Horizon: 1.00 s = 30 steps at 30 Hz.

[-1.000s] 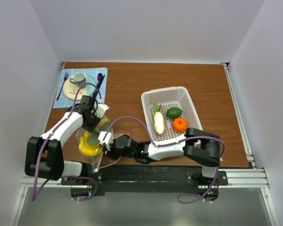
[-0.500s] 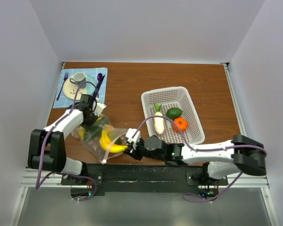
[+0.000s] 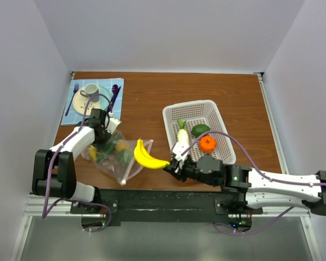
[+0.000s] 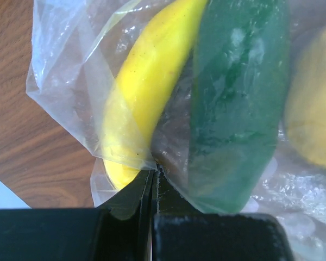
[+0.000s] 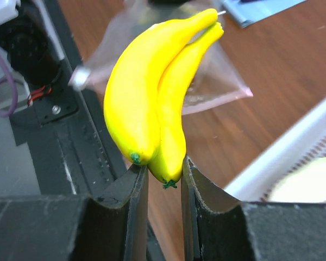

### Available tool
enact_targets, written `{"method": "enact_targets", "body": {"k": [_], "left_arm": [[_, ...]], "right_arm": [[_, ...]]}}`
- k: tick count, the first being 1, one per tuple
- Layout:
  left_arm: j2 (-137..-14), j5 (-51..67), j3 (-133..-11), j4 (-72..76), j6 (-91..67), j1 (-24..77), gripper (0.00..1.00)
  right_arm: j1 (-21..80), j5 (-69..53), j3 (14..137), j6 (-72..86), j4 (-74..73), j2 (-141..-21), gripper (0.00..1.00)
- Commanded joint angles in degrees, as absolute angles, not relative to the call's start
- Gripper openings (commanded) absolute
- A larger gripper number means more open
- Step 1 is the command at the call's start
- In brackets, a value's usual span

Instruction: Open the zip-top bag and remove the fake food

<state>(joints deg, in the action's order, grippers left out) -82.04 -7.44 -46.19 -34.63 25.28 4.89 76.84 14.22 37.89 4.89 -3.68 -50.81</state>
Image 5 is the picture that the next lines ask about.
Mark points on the yellow fake banana bunch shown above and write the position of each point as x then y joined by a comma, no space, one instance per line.
145,92

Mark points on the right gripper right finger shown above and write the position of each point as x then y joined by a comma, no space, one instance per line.
217,226

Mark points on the white perforated plastic basket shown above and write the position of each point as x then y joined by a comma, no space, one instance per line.
302,143

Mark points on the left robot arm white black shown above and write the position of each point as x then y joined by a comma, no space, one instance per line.
29,48

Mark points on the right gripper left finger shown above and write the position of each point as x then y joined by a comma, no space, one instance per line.
78,227

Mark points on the clear zip top bag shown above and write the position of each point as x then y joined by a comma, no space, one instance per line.
216,82

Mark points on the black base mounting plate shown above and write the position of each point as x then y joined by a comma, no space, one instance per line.
70,146

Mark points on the blue checked placemat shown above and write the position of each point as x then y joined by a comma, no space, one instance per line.
246,13

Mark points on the white fake eggplant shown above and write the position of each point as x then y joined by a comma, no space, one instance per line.
306,185

